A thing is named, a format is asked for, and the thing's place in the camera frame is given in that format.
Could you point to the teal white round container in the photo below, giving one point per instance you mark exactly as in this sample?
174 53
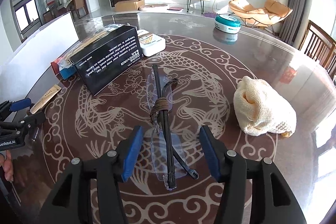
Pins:
227 24

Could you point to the wooden dining chair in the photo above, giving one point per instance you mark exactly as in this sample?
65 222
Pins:
320 47

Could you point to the orange lounge chair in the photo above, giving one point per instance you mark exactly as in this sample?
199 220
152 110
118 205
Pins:
272 13

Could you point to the white storage bin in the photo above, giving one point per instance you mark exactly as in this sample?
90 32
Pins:
35 55

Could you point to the blue cardboard box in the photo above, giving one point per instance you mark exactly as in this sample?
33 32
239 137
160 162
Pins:
67 72

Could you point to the person's hand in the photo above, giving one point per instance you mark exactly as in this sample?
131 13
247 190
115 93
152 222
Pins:
7 165

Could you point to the white small box orange label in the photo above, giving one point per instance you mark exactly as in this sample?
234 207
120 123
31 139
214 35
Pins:
150 43

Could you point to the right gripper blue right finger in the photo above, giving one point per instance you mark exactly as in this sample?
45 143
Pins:
272 198

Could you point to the cardboard box on floor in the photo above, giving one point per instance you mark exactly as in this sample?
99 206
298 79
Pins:
128 5

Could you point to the black cardboard box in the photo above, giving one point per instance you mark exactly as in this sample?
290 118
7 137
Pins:
103 60

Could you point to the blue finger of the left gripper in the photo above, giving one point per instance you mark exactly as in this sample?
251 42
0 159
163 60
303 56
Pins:
8 107
27 123

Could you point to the red snack packet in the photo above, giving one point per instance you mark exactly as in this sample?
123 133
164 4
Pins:
57 65

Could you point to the cream knitted cloth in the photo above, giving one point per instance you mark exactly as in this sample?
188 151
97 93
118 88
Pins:
259 109

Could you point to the bag of wooden chopsticks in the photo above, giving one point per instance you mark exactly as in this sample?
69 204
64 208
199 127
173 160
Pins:
78 46

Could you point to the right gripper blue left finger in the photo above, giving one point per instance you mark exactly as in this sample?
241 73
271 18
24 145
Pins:
70 199

